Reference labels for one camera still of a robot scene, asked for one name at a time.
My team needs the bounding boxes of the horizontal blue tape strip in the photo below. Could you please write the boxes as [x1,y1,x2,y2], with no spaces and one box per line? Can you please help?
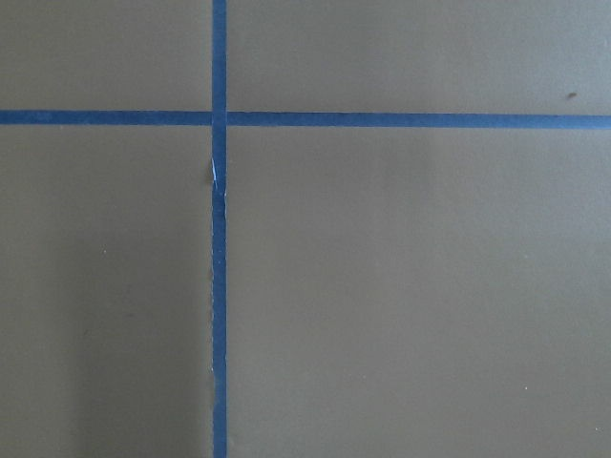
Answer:
[1,110,610,130]

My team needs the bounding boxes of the vertical blue tape strip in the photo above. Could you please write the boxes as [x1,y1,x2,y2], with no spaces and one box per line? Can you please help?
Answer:
[211,0,228,457]

